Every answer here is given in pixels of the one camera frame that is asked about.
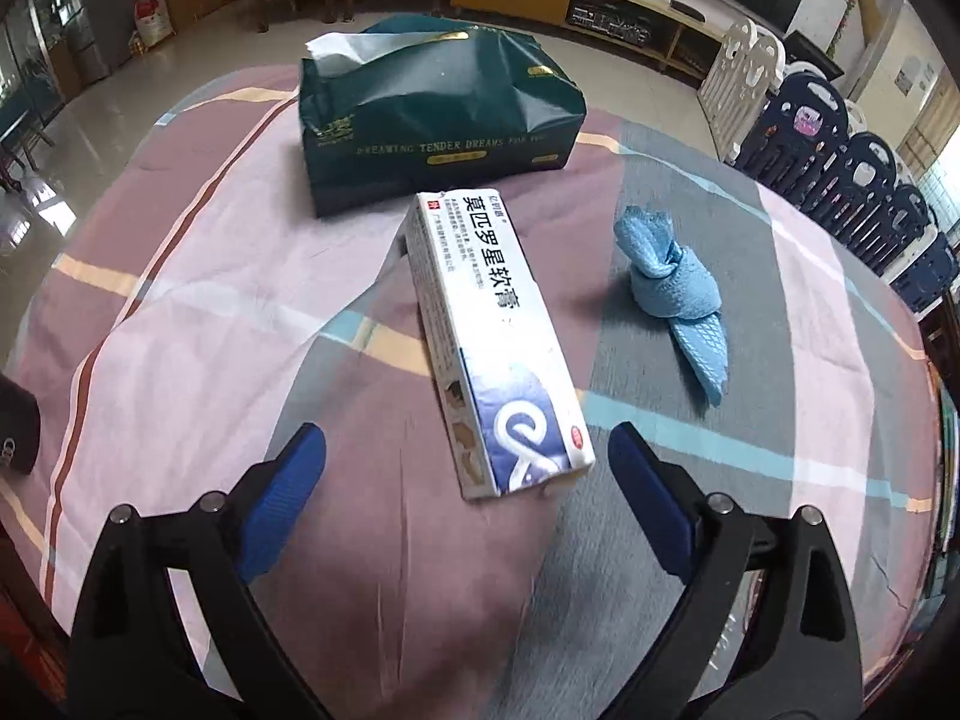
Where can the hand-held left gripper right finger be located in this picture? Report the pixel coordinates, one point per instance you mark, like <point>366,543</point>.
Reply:
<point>652,502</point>

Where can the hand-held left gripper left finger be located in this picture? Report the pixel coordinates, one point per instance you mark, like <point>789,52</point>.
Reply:
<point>281,502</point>

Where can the white medicine box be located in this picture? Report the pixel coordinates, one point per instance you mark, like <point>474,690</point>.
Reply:
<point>495,345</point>

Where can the plaid tablecloth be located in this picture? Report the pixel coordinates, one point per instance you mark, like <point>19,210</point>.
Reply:
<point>225,315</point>

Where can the knotted blue cloth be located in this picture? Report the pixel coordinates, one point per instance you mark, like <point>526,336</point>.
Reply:
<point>671,285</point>

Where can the black thermos bottle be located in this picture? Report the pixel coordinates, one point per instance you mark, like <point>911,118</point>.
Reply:
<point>16,427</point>

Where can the navy baby fence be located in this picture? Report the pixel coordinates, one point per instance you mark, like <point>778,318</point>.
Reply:
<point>847,165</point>

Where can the white baby fence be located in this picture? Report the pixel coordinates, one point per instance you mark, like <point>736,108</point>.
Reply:
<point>742,90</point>

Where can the dark green tissue pack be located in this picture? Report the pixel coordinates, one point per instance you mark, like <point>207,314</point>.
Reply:
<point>435,105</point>

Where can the black monitor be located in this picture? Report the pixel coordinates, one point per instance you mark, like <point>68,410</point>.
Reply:
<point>814,52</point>

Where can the black stereo receiver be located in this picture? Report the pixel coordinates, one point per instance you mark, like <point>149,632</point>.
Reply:
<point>611,24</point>

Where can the small black set-top box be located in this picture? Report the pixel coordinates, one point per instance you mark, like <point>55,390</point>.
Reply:
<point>688,11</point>

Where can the white sack with red print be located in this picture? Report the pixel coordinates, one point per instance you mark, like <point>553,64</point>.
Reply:
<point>155,24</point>

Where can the grey refrigerator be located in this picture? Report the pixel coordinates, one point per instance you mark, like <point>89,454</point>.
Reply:
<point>75,22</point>

